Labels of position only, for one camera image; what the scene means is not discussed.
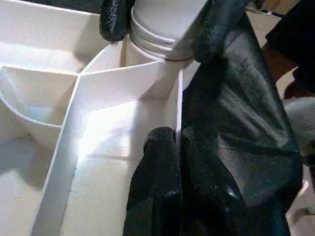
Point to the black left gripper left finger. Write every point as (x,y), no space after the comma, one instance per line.
(157,184)

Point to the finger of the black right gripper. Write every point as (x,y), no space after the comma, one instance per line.
(211,37)
(113,22)

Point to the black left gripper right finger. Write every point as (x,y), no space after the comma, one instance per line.
(209,201)

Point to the white plastic table leg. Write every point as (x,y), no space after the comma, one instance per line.
(160,24)

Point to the white plastic table top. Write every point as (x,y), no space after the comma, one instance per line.
(98,110)

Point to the black plastic mat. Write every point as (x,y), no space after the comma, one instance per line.
(233,110)

